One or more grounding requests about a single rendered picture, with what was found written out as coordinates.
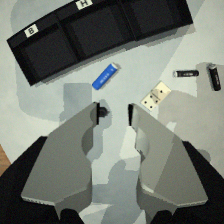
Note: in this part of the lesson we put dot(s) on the cream domino tile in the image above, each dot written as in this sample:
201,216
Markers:
155,96

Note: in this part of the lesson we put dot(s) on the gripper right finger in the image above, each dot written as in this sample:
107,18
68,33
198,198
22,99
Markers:
174,176

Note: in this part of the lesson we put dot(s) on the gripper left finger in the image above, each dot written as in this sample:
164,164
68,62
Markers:
52,174

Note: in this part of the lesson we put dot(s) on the black bin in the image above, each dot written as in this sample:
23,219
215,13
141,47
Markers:
93,27

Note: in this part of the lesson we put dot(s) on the blue battery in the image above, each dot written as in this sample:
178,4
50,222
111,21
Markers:
105,75

